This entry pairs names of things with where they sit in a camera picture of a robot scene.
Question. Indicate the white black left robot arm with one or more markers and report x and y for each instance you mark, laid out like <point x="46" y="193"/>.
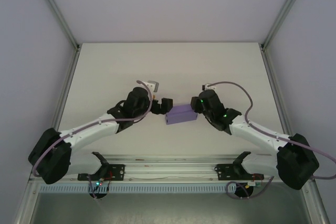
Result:
<point x="86" y="129"/>

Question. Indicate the purple cardboard box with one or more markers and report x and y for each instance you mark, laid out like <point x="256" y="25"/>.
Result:
<point x="181" y="115"/>

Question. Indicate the thin base wiring bundle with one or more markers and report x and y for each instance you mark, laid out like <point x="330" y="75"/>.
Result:
<point x="248" y="185"/>
<point x="98" y="182"/>

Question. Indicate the aluminium frame post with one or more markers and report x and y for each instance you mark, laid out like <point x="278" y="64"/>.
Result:
<point x="286" y="11"/>
<point x="56" y="11"/>

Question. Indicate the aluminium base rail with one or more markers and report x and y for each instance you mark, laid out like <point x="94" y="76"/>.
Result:
<point x="170" y="169"/>

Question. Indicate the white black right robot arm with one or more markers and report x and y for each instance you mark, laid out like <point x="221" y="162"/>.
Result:
<point x="260" y="133"/>

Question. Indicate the grey metal panel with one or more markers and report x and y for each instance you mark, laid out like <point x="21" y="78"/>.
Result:
<point x="168" y="208"/>

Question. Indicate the aluminium side rail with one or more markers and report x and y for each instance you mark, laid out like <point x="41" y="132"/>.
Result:
<point x="275" y="87"/>
<point x="68" y="82"/>

